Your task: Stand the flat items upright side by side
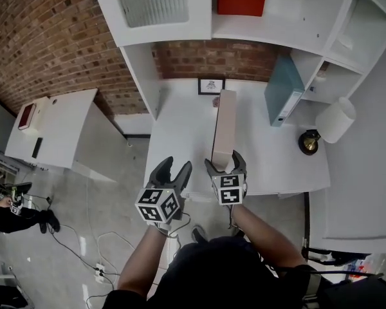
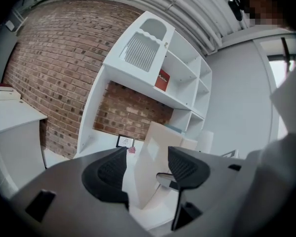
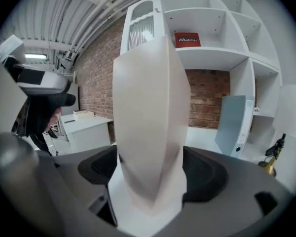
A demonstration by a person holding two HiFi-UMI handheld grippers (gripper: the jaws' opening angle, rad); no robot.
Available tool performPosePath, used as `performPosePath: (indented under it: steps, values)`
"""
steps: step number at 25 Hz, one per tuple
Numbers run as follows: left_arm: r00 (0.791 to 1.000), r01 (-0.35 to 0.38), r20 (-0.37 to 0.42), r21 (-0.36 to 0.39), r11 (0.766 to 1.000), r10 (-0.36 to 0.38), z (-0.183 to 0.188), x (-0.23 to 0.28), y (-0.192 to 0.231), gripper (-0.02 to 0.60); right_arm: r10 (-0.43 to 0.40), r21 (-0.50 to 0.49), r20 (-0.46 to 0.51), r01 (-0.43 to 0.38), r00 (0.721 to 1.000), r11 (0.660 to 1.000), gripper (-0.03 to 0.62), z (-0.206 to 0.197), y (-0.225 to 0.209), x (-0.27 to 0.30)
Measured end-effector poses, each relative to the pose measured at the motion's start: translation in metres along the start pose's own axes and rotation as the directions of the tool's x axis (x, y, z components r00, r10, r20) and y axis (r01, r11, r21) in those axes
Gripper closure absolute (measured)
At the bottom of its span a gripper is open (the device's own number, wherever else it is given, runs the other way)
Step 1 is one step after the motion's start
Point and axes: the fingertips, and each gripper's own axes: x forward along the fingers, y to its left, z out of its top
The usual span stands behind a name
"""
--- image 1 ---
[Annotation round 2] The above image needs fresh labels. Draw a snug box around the white shelf unit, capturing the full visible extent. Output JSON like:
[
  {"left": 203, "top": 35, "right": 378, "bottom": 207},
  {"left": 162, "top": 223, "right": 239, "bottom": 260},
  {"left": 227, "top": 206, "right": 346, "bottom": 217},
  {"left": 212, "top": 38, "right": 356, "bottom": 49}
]
[{"left": 89, "top": 0, "right": 386, "bottom": 122}]

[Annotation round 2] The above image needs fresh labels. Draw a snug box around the black framed picture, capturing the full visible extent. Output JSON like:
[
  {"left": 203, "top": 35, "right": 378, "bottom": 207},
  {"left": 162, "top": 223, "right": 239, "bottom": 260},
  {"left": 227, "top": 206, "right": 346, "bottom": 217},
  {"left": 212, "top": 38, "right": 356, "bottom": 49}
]
[{"left": 197, "top": 77, "right": 226, "bottom": 97}]

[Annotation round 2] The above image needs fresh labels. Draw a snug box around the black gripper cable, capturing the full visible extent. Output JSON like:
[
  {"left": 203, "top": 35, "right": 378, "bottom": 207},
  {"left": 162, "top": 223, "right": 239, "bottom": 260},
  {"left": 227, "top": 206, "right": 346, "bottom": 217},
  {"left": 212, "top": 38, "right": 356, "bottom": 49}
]
[
  {"left": 166, "top": 212, "right": 193, "bottom": 238},
  {"left": 228, "top": 204, "right": 239, "bottom": 230}
]

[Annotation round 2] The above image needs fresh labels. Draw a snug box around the black phone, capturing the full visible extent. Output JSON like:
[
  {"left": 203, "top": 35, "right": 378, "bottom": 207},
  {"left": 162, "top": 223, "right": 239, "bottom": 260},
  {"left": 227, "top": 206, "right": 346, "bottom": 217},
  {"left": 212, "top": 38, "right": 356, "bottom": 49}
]
[{"left": 31, "top": 136, "right": 44, "bottom": 160}]

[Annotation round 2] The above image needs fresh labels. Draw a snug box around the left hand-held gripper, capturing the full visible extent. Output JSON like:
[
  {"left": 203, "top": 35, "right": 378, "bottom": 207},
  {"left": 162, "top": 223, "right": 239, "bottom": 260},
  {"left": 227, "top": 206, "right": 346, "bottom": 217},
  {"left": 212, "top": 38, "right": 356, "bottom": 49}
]
[{"left": 134, "top": 155, "right": 194, "bottom": 229}]

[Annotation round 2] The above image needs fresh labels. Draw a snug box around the person's black clothing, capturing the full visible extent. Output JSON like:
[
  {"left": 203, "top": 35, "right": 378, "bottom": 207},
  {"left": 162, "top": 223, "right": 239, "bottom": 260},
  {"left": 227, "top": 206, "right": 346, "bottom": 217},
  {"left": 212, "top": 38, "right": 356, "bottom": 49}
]
[{"left": 102, "top": 234, "right": 329, "bottom": 309}]

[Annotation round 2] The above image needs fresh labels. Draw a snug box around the beige box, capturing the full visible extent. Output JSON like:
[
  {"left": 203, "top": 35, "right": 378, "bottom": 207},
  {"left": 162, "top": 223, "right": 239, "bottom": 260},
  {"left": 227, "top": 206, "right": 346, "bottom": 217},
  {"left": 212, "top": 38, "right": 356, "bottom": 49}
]
[{"left": 210, "top": 89, "right": 239, "bottom": 174}]

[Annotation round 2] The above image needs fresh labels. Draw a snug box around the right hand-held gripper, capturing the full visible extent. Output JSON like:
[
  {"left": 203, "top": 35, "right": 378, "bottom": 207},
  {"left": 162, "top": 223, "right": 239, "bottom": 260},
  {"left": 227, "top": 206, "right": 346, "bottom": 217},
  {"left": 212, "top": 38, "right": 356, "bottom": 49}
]
[{"left": 204, "top": 149, "right": 248, "bottom": 207}]

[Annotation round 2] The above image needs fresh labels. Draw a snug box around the person's black shoe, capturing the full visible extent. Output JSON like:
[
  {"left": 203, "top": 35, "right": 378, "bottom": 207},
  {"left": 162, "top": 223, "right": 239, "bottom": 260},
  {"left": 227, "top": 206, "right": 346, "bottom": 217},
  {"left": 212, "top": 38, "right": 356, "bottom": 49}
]
[{"left": 190, "top": 224, "right": 210, "bottom": 245}]

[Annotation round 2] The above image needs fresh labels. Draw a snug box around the light blue binder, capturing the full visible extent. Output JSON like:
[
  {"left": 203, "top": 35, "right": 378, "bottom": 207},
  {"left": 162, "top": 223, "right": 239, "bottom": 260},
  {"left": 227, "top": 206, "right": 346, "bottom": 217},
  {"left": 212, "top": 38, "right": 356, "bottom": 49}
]
[{"left": 264, "top": 54, "right": 307, "bottom": 128}]

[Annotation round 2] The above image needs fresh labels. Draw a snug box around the white drawer desk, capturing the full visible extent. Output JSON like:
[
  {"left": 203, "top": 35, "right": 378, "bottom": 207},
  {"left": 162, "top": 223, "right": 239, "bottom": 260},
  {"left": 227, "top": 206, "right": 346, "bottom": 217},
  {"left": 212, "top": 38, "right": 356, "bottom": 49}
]
[{"left": 4, "top": 88, "right": 127, "bottom": 183}]

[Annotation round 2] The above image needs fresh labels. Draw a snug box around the person's left forearm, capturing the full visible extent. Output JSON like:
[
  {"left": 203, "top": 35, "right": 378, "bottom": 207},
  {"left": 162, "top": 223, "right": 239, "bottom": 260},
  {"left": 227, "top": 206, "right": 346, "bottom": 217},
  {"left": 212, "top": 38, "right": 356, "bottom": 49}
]
[{"left": 116, "top": 223, "right": 172, "bottom": 301}]

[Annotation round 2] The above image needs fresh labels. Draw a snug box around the dark red book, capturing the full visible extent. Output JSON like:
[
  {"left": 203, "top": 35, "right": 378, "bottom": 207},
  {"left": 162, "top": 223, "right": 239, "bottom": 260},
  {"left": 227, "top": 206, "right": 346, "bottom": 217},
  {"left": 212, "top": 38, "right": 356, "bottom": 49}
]
[{"left": 17, "top": 102, "right": 37, "bottom": 131}]

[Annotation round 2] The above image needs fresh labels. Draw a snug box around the white power strip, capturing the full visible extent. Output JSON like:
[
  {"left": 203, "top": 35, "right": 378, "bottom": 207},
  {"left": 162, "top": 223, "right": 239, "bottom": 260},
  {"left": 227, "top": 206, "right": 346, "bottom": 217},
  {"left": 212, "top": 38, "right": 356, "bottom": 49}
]
[{"left": 94, "top": 262, "right": 107, "bottom": 283}]

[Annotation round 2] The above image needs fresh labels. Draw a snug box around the person's right forearm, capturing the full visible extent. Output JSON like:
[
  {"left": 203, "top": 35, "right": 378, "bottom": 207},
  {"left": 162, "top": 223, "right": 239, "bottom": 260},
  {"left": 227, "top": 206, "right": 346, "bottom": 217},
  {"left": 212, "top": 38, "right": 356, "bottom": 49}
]
[{"left": 229, "top": 203, "right": 306, "bottom": 269}]

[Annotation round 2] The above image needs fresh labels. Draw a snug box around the white lamp shade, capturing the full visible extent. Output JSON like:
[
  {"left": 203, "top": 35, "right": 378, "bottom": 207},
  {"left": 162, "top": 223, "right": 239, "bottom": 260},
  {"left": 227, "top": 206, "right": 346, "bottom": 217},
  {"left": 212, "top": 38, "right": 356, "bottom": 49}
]
[{"left": 298, "top": 96, "right": 357, "bottom": 157}]

